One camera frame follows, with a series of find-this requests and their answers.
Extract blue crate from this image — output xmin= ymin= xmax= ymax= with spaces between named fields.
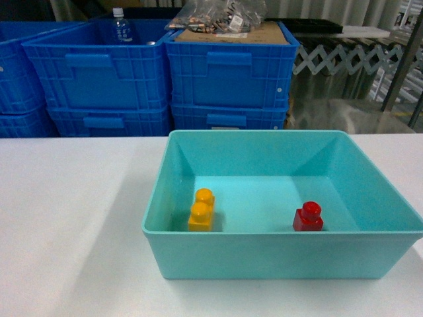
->
xmin=1 ymin=106 xmax=59 ymax=138
xmin=171 ymin=103 xmax=286 ymax=129
xmin=22 ymin=18 xmax=171 ymax=111
xmin=1 ymin=21 xmax=80 ymax=114
xmin=165 ymin=22 xmax=299 ymax=111
xmin=47 ymin=106 xmax=174 ymax=137

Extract clear bag of parts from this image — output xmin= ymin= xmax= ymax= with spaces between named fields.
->
xmin=165 ymin=1 xmax=267 ymax=34

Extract yellow toy block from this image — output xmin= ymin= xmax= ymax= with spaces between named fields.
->
xmin=188 ymin=188 xmax=215 ymax=232

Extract red toy block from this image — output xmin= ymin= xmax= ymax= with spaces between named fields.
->
xmin=292 ymin=201 xmax=324 ymax=232

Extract blue crate upper middle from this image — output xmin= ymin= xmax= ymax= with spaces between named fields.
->
xmin=22 ymin=18 xmax=171 ymax=111

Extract blue crate upper right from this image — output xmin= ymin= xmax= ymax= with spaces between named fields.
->
xmin=165 ymin=22 xmax=299 ymax=111

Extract teal plastic tray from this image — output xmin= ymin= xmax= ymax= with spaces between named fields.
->
xmin=142 ymin=130 xmax=422 ymax=279

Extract brown cardboard sheet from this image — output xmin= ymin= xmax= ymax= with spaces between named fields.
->
xmin=174 ymin=22 xmax=289 ymax=45

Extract blue crate lower right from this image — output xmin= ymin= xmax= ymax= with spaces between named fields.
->
xmin=171 ymin=103 xmax=286 ymax=129

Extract blue crate lower left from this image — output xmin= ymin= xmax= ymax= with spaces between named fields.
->
xmin=1 ymin=106 xmax=59 ymax=138

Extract grey expandable roller conveyor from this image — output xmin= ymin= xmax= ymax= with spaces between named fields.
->
xmin=293 ymin=34 xmax=406 ymax=75

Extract blue crate upper left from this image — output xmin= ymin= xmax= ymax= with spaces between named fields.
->
xmin=1 ymin=21 xmax=80 ymax=114

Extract clear plastic water bottle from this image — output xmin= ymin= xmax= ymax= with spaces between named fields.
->
xmin=112 ymin=7 xmax=134 ymax=44

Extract blue crate lower middle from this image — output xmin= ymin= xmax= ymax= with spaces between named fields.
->
xmin=47 ymin=106 xmax=174 ymax=137

